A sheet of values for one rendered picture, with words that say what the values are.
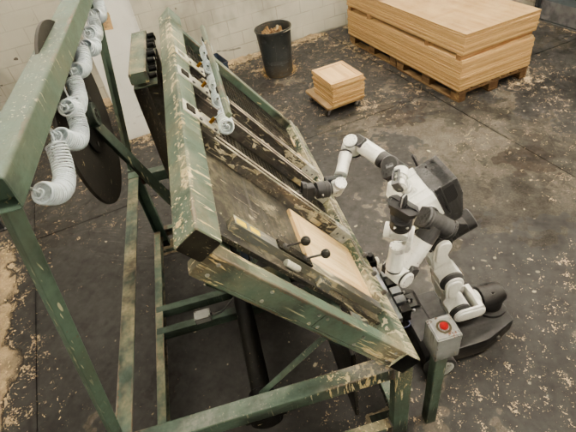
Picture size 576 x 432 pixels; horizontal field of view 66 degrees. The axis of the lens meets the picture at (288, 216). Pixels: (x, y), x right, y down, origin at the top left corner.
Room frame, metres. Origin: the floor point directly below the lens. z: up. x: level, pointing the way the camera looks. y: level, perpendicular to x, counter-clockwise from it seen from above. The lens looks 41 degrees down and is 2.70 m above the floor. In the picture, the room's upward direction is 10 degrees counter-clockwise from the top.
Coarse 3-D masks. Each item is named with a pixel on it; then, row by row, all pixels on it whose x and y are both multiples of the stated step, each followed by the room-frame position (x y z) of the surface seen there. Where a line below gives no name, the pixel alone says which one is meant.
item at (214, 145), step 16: (192, 112) 1.67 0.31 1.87; (208, 128) 1.65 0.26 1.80; (208, 144) 1.67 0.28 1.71; (224, 144) 1.69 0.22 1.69; (224, 160) 1.68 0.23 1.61; (240, 160) 1.69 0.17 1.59; (256, 176) 1.69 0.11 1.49; (272, 176) 1.74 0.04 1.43; (272, 192) 1.70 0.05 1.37; (288, 192) 1.71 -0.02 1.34; (304, 208) 1.72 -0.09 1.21; (336, 224) 1.75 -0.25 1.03
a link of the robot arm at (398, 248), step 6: (414, 228) 1.24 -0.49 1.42; (408, 234) 1.22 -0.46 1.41; (408, 240) 1.22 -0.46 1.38; (390, 246) 1.26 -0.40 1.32; (396, 246) 1.26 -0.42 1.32; (402, 246) 1.25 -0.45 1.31; (408, 246) 1.21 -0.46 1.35; (390, 252) 1.25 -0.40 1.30; (396, 252) 1.23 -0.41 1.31; (402, 252) 1.22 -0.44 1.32
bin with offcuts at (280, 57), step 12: (264, 24) 6.38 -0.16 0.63; (276, 24) 6.39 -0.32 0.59; (288, 24) 6.25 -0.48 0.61; (264, 36) 5.96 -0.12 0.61; (276, 36) 5.93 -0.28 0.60; (288, 36) 6.03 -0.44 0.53; (264, 48) 6.00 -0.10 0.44; (276, 48) 5.94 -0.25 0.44; (288, 48) 6.02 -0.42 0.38; (264, 60) 6.06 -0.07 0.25; (276, 60) 5.95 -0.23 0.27; (288, 60) 6.01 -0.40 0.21; (276, 72) 5.97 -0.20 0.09; (288, 72) 6.00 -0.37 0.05
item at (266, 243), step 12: (228, 228) 1.18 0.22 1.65; (240, 228) 1.18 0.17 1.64; (252, 240) 1.18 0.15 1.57; (264, 240) 1.19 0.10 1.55; (276, 252) 1.19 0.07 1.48; (300, 264) 1.20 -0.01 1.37; (312, 276) 1.21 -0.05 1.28; (324, 276) 1.21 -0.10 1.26; (336, 276) 1.27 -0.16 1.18; (336, 288) 1.22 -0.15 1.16; (348, 288) 1.23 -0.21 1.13; (360, 300) 1.23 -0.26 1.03; (372, 300) 1.27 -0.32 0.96
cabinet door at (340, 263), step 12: (300, 216) 1.66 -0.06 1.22; (300, 228) 1.53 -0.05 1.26; (312, 228) 1.62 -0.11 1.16; (300, 240) 1.43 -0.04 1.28; (312, 240) 1.50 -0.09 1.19; (324, 240) 1.59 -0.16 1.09; (312, 252) 1.38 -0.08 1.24; (336, 252) 1.55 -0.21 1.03; (348, 252) 1.65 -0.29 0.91; (324, 264) 1.35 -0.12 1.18; (336, 264) 1.43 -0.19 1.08; (348, 264) 1.51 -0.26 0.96; (348, 276) 1.39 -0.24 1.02; (360, 276) 1.47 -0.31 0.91; (360, 288) 1.35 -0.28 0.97
